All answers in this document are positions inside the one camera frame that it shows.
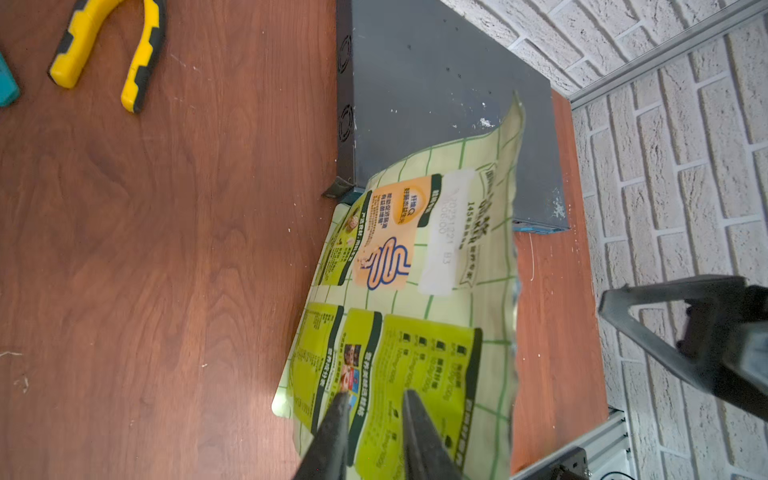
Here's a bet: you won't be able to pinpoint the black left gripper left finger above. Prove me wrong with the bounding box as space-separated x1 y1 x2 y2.
293 392 350 480

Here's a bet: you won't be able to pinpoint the aluminium right corner post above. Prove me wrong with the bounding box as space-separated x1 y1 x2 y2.
568 0 767 110

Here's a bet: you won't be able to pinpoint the green oats bag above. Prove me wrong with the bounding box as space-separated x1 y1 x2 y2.
272 100 526 479

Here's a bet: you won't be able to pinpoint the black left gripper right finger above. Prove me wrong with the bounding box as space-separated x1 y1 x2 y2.
403 390 461 480

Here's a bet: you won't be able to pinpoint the teal utility knife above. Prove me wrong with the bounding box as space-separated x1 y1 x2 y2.
0 55 20 108

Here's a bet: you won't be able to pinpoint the dark grey network switch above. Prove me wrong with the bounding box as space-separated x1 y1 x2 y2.
326 1 569 234

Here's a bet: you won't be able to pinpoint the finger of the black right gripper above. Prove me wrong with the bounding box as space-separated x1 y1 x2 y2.
597 274 768 421

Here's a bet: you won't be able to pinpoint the yellow black pliers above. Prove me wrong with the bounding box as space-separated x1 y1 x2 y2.
47 0 168 114

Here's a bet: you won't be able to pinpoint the aluminium front rail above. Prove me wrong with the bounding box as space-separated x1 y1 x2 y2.
511 408 637 480

